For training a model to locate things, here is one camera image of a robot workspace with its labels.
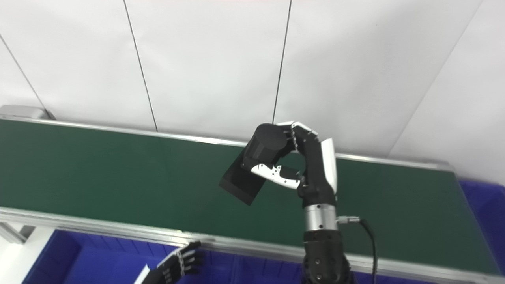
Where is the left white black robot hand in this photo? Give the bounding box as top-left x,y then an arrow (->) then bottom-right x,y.
134,241 -> 206,284

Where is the black cylinder block part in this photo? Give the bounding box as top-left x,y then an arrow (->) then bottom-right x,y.
219,123 -> 297,206

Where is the green conveyor belt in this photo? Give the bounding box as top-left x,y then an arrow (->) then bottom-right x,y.
0,114 -> 505,284

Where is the aluminium conveyor leg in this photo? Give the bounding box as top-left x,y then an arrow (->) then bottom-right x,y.
0,222 -> 37,246

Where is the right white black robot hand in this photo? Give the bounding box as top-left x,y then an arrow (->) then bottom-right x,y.
251,121 -> 339,208

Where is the grey conveyor end housing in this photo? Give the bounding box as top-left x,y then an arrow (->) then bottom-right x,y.
0,105 -> 54,120

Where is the blue plastic bin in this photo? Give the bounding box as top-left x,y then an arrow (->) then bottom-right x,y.
458,179 -> 505,277
233,252 -> 442,284
22,230 -> 237,284

